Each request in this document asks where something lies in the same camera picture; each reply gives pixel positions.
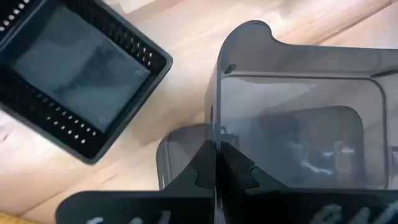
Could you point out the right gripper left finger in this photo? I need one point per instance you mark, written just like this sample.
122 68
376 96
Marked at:
186 205

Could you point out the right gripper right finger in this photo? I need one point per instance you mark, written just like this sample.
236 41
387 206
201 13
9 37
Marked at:
248 205

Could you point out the grey translucent plastic basket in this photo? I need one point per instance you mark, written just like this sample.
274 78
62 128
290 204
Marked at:
280 59

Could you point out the black perforated plastic basket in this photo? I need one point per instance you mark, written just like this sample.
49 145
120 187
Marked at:
77 71

